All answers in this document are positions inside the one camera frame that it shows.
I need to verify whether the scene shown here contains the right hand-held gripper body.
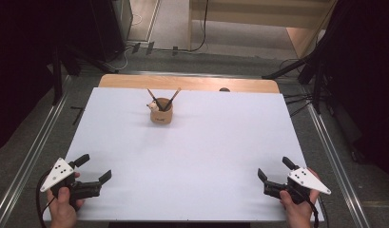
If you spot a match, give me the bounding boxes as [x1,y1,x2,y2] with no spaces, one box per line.
[263,166,332,205]

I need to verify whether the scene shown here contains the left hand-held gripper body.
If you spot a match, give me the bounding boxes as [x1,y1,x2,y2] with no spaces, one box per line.
[39,157,104,210]

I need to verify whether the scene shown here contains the brown cup with animal figure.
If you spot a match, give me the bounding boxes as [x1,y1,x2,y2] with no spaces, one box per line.
[146,97,174,124]

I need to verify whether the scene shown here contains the brown-handled brush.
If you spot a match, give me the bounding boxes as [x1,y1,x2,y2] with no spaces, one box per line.
[146,88,165,112]

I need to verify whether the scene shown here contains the person's right hand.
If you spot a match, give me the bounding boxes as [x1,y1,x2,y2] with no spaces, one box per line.
[279,189,321,228]

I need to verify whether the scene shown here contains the person's left hand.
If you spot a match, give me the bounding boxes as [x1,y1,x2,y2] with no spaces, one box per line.
[46,186,86,228]

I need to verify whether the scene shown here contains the white table sheet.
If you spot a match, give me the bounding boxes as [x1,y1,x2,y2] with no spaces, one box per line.
[41,86,324,222]

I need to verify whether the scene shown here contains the black metal stand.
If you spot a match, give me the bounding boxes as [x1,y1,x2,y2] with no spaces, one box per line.
[50,41,120,106]
[262,53,326,115]

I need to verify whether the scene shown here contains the wooden table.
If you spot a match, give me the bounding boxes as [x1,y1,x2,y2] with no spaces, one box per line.
[97,73,281,94]

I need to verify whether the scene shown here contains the dark curtain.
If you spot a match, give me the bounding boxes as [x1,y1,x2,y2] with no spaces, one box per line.
[312,0,389,188]
[0,0,95,153]

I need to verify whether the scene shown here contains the black cabinet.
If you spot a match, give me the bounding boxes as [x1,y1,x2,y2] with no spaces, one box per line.
[90,0,133,61]

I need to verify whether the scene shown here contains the light wooden furniture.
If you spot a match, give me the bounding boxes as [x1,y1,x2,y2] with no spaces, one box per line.
[187,0,339,60]

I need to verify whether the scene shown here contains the left hand-held gripper cable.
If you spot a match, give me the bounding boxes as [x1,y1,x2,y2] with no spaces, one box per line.
[35,169,53,228]

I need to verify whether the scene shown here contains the hand-held gripper cable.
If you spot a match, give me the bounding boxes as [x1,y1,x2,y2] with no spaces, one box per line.
[296,188,320,228]
[35,169,53,228]

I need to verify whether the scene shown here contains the metal floor rail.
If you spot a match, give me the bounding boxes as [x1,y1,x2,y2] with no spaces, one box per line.
[305,101,372,228]
[0,91,69,228]

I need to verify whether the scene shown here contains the right hand-held gripper cable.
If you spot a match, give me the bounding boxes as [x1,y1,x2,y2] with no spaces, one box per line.
[296,188,320,228]

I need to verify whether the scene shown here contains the black floor cable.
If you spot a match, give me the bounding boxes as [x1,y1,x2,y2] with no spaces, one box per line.
[157,0,210,53]

